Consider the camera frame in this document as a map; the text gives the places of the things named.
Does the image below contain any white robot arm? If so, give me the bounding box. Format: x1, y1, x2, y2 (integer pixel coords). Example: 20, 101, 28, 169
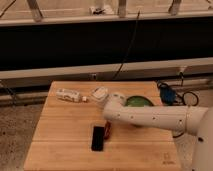
92, 92, 213, 171

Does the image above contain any black hanging cable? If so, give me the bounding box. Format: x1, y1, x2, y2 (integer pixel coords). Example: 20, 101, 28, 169
111, 9, 141, 81

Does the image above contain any green plate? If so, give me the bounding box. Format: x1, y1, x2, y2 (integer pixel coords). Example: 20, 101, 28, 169
125, 96, 153, 107

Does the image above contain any black cable loop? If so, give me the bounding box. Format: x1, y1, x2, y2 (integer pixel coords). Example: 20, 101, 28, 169
181, 91, 200, 107

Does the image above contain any white plastic cup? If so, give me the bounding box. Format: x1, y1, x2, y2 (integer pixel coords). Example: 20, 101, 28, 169
91, 87, 109, 102

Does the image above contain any white plastic bottle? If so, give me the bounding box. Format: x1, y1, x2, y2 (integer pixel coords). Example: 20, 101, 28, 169
56, 88, 87, 103

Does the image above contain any red pepper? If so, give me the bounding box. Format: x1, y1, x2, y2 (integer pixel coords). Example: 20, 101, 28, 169
104, 121, 111, 140

